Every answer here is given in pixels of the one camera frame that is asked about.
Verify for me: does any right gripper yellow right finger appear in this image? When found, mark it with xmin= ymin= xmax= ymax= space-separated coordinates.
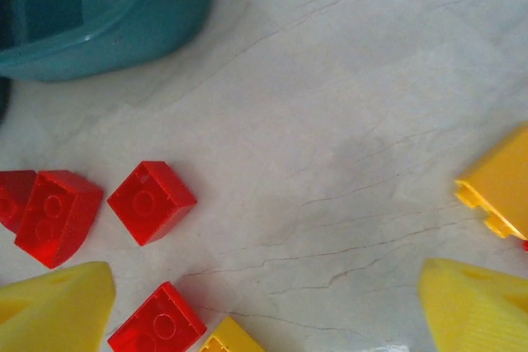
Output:
xmin=417 ymin=257 xmax=528 ymax=352

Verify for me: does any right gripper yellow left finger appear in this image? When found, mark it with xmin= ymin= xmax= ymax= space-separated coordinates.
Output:
xmin=0 ymin=260 xmax=117 ymax=352

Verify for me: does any red curved lego brick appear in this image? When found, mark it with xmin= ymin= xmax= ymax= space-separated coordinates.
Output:
xmin=14 ymin=169 xmax=105 ymax=270

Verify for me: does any translucent red lego brick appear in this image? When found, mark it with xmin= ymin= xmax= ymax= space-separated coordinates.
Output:
xmin=107 ymin=281 xmax=208 ymax=352

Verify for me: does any yellow sloped lego brick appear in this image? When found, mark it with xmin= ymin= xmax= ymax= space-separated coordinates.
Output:
xmin=454 ymin=122 xmax=528 ymax=240

